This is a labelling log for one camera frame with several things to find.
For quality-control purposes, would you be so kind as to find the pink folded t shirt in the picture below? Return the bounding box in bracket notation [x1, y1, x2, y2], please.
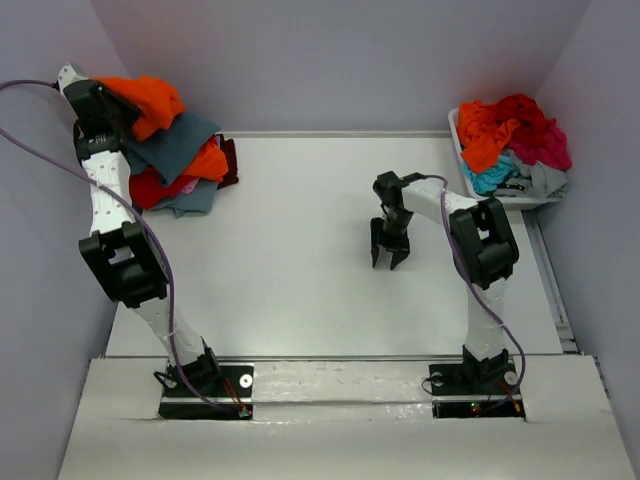
[180, 178, 199, 195]

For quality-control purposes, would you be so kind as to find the dark maroon t shirt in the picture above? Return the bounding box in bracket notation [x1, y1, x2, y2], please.
[218, 134, 239, 190]

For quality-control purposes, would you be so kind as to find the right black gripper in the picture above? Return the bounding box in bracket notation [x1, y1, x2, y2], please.
[370, 209, 414, 268]

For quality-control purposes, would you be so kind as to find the magenta crumpled t shirt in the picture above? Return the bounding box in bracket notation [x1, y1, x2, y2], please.
[507, 122, 573, 171]

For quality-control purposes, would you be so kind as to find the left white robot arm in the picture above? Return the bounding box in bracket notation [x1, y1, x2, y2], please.
[57, 63, 222, 395]

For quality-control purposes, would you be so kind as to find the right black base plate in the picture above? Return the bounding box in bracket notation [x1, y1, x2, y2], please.
[421, 363, 526, 419]

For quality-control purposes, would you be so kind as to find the teal folded t shirt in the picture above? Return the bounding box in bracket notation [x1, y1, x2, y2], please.
[124, 111, 220, 186]

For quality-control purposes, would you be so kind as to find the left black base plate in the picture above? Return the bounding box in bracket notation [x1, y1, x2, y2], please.
[153, 362, 254, 421]

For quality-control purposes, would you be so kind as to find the orange t shirt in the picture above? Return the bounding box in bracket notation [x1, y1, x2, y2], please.
[96, 76, 186, 142]
[182, 136, 229, 183]

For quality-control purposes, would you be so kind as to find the orange folded t shirt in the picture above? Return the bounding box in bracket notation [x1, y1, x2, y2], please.
[182, 136, 229, 183]

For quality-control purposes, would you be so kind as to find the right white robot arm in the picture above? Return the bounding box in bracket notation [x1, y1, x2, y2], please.
[370, 171, 519, 396]

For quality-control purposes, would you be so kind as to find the red crumpled t shirt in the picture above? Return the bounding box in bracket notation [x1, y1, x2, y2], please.
[496, 93, 551, 148]

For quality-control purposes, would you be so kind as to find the red folded t shirt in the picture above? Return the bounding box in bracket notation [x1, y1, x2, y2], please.
[129, 168, 198, 210]

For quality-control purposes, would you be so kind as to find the grey crumpled t shirt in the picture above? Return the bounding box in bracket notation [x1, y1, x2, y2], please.
[496, 148, 568, 200]

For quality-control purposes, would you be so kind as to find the cyan crumpled t shirt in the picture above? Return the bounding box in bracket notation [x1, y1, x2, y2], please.
[462, 154, 516, 196]

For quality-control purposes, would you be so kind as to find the grey-blue bottom t shirt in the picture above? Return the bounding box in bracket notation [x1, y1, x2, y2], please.
[151, 180, 218, 218]

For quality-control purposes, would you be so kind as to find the white laundry basket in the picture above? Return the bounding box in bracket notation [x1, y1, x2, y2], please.
[446, 106, 564, 211]

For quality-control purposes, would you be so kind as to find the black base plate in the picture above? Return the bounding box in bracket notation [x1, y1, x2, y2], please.
[421, 363, 526, 419]
[153, 362, 254, 421]

